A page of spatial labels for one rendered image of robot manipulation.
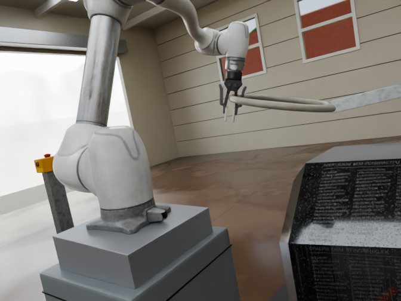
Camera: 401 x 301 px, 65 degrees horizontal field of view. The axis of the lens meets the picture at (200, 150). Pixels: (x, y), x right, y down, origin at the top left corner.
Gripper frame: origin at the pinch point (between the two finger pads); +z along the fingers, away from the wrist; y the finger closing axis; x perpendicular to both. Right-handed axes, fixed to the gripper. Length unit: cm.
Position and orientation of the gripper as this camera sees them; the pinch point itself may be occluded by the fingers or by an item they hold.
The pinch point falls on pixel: (230, 114)
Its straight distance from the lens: 152.4
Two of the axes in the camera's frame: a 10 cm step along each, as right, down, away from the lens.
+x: 2.1, -2.2, 9.5
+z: -0.8, 9.7, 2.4
